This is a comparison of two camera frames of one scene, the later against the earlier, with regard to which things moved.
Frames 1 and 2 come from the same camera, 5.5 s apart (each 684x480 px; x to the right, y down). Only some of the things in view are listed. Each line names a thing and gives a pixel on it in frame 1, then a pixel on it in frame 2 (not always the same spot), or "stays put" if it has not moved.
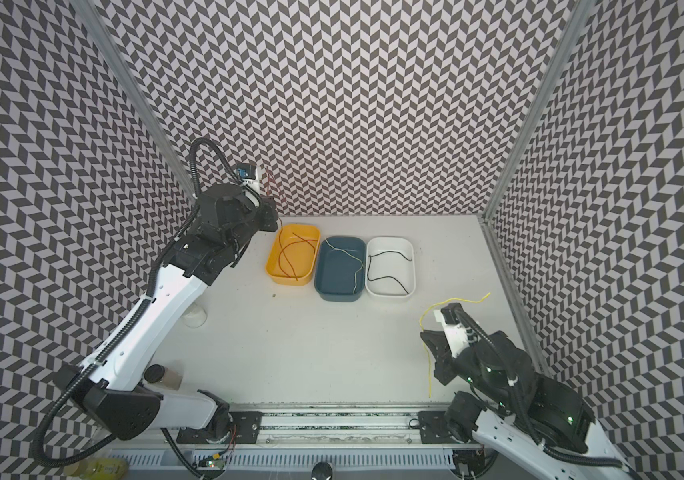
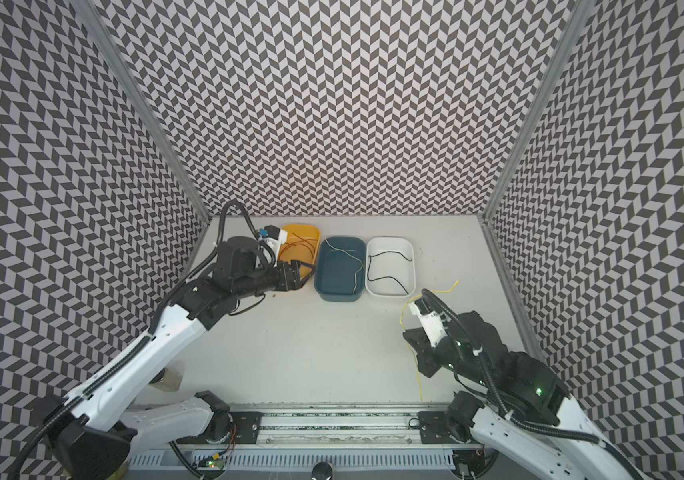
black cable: [369, 256] stays put
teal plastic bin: [340, 268] stays put
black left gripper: [266, 219] -> [293, 278]
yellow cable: [353, 257] stays put
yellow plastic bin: [292, 253] stays put
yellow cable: [424, 343] -> [402, 326]
